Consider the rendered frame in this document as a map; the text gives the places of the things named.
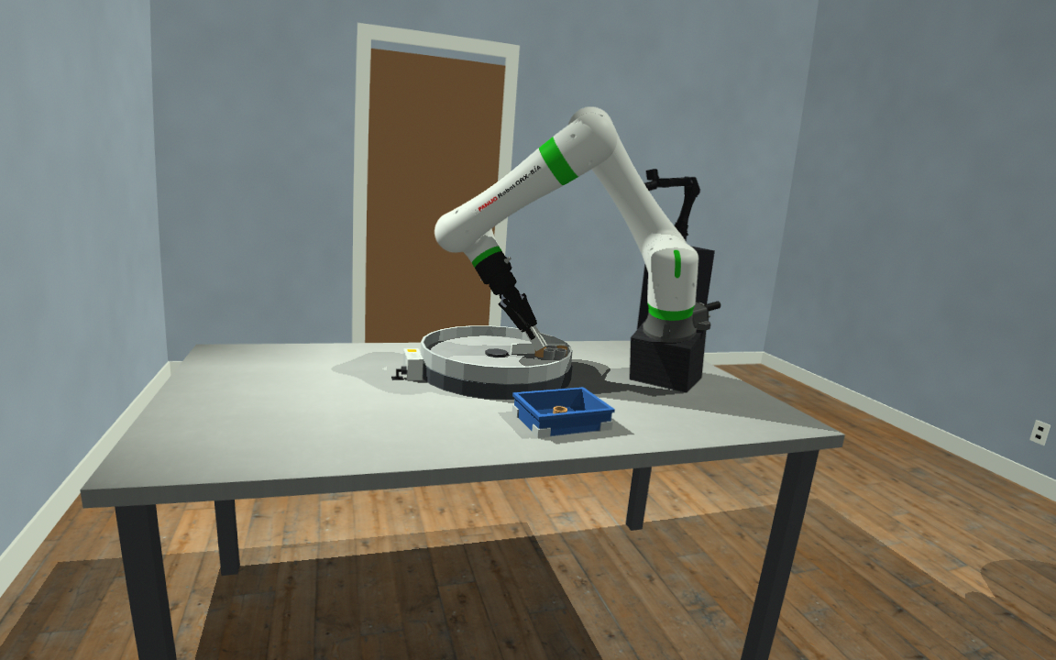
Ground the blue plastic crate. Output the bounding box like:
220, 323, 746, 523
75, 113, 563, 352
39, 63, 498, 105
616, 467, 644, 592
512, 386, 615, 438

